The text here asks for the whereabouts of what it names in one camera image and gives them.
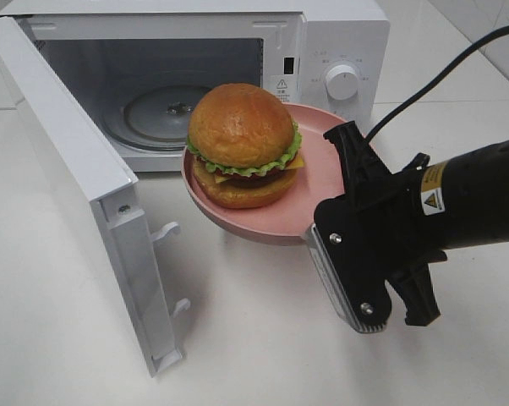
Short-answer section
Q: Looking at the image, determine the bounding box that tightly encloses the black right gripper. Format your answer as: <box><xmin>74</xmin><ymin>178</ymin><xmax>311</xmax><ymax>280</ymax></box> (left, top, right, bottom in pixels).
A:
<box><xmin>323</xmin><ymin>121</ymin><xmax>446</xmax><ymax>326</ymax></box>

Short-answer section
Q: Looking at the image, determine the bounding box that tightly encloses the pink round plate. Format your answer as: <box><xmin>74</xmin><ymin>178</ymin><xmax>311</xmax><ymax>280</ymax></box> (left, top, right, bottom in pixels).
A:
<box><xmin>182</xmin><ymin>103</ymin><xmax>344</xmax><ymax>245</ymax></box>

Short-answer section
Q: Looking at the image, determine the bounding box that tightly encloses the toy hamburger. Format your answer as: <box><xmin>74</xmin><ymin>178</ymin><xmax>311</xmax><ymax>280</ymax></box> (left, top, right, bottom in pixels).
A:
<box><xmin>186</xmin><ymin>83</ymin><xmax>303</xmax><ymax>209</ymax></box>

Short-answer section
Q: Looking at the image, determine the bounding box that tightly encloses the white microwave door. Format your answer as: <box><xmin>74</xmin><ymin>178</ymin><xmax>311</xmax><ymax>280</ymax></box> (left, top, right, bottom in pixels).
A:
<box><xmin>0</xmin><ymin>17</ymin><xmax>190</xmax><ymax>376</ymax></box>

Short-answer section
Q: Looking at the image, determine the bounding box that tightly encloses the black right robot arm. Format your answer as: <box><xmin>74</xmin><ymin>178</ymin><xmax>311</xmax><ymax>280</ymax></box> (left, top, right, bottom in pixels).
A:
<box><xmin>314</xmin><ymin>123</ymin><xmax>509</xmax><ymax>332</ymax></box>

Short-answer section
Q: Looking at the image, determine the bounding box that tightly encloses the upper white power knob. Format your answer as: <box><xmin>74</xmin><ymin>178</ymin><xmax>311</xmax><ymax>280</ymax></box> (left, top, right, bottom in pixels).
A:
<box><xmin>324</xmin><ymin>61</ymin><xmax>359</xmax><ymax>101</ymax></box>

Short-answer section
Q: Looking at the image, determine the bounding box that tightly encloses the white warning label sticker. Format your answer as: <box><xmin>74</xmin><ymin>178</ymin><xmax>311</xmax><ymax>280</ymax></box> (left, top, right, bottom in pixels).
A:
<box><xmin>269</xmin><ymin>75</ymin><xmax>292</xmax><ymax>102</ymax></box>

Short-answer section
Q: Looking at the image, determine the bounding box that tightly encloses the glass microwave turntable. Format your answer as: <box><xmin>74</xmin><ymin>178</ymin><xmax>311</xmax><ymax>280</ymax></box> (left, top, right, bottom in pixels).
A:
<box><xmin>101</xmin><ymin>85</ymin><xmax>210</xmax><ymax>151</ymax></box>

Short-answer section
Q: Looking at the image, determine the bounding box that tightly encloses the white microwave oven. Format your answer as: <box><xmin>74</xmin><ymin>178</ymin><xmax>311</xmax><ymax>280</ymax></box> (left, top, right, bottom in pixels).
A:
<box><xmin>0</xmin><ymin>1</ymin><xmax>390</xmax><ymax>172</ymax></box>

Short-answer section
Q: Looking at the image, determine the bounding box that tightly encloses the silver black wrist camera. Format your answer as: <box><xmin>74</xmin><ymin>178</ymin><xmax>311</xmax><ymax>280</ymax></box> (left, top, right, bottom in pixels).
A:
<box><xmin>305</xmin><ymin>197</ymin><xmax>391</xmax><ymax>334</ymax></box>

